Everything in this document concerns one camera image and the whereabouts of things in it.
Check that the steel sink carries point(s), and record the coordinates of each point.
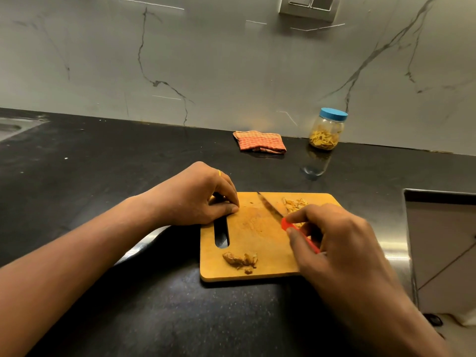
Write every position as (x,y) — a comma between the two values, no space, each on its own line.
(16,127)

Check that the blue jar lid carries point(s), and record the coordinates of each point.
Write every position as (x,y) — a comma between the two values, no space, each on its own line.
(333,114)

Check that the beige cabinet door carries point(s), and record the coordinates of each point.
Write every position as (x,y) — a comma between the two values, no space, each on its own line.
(442,252)

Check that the wooden cutting board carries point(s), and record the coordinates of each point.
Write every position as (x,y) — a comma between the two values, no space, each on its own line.
(260,249)

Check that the blue-lidded plastic jar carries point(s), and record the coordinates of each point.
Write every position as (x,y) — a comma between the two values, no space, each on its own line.
(327,128)

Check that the person's left forearm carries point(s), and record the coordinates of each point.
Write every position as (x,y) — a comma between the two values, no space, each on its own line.
(67,271)

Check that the grey wall switch plate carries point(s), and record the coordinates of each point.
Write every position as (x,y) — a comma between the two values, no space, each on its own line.
(310,6)

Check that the chopped ginger strips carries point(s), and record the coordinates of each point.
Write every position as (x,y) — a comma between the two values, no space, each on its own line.
(293,204)

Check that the person's left hand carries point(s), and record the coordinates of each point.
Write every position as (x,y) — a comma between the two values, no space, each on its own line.
(189,200)

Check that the knobby ginger piece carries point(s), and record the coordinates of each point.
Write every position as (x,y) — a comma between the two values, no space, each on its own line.
(233,259)

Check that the orange checked cloth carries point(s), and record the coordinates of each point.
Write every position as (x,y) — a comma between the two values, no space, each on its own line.
(260,142)

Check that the small round ginger end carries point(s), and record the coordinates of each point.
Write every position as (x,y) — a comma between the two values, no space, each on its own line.
(248,271)

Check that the person's right hand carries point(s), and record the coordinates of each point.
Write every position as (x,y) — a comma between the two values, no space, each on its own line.
(342,252)

